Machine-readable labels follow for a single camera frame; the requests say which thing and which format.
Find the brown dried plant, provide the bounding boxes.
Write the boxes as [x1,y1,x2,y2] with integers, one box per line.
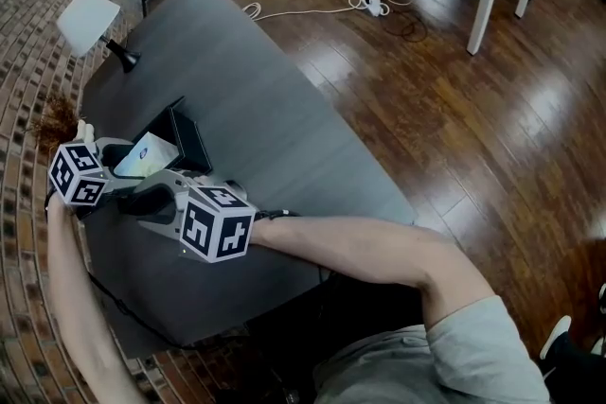
[27,90,86,155]

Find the white box with blue logo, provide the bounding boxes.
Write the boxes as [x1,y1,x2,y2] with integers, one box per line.
[115,132,180,180]

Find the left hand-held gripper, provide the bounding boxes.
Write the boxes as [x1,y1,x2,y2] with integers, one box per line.
[48,136,143,220]

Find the cream cable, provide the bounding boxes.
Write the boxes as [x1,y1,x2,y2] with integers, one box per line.
[241,0,368,23]

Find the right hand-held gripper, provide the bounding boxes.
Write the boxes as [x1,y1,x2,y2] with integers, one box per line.
[117,168,258,265]

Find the person's grey shirt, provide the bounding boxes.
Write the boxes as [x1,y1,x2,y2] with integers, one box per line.
[312,295,551,404]

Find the person's left forearm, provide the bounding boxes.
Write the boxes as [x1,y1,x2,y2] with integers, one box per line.
[45,198,149,404]

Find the black box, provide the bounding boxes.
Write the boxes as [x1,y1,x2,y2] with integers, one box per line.
[113,96,213,182]

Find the person's right forearm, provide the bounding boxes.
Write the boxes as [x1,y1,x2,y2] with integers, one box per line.
[249,215,477,325]

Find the person's black trousers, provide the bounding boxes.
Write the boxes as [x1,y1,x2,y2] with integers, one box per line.
[245,272,606,404]

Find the cream vase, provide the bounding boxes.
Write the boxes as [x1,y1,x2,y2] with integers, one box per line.
[75,119,98,144]

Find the white shade table lamp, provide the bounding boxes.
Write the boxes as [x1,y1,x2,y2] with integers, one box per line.
[56,0,142,75]

